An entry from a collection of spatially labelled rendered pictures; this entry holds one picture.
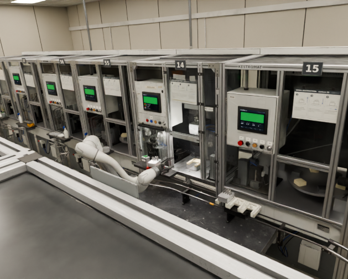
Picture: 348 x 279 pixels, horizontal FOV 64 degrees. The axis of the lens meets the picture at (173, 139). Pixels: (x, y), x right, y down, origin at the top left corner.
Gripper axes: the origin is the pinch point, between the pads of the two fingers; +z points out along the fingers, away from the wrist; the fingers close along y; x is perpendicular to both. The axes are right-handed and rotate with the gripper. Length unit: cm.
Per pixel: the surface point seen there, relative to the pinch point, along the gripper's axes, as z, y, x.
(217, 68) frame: 21, 86, -39
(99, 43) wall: 380, 101, 598
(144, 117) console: 20, 33, 53
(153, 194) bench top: 0, -44, 28
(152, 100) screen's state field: 18, 53, 35
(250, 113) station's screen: 18, 53, -71
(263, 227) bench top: 14, -45, -88
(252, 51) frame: 100, 93, -32
